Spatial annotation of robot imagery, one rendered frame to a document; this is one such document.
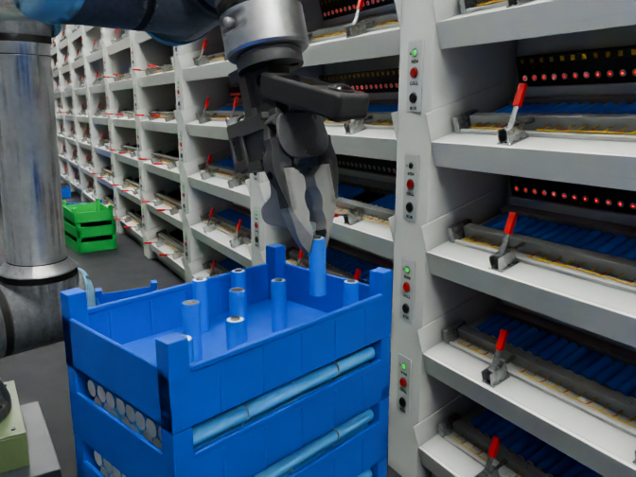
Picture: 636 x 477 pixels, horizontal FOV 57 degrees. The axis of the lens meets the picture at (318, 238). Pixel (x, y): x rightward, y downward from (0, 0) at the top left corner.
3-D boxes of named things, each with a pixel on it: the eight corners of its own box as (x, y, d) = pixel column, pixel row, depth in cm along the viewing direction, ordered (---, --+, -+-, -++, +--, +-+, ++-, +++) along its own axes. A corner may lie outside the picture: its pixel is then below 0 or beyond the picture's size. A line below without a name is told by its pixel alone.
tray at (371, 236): (398, 262, 115) (388, 218, 112) (268, 215, 167) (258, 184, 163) (471, 224, 124) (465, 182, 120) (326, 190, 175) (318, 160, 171)
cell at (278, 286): (278, 335, 68) (277, 281, 66) (268, 330, 69) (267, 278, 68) (290, 330, 69) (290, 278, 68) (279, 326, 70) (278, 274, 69)
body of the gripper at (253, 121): (285, 174, 69) (265, 73, 69) (338, 159, 63) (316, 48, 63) (234, 180, 64) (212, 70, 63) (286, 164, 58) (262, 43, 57)
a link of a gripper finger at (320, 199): (310, 247, 68) (291, 170, 67) (347, 241, 64) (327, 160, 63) (291, 254, 66) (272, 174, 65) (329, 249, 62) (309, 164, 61)
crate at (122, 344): (173, 435, 48) (167, 344, 46) (65, 363, 61) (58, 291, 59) (392, 334, 69) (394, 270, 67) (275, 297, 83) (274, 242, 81)
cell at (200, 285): (200, 333, 68) (197, 280, 67) (190, 329, 69) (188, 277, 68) (212, 329, 69) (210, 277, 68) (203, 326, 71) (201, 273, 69)
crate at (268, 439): (178, 521, 49) (173, 435, 48) (72, 432, 63) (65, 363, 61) (390, 397, 71) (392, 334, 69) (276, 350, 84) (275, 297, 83)
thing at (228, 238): (256, 273, 179) (242, 232, 174) (193, 237, 230) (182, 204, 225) (311, 247, 187) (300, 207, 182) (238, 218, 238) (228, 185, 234)
